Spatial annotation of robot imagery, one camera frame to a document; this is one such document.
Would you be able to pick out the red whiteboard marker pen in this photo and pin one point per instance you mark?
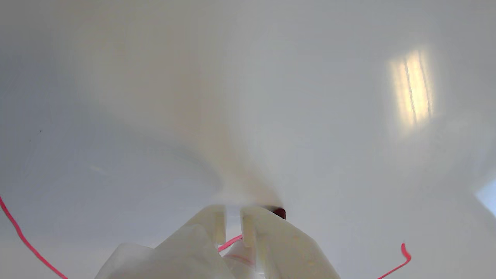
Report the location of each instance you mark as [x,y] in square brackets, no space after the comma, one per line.
[236,259]

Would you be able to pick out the white whiteboard with metal frame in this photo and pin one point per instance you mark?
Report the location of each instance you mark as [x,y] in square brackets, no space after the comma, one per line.
[116,116]

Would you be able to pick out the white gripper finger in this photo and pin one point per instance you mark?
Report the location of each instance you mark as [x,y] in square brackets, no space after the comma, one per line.
[283,252]
[186,252]

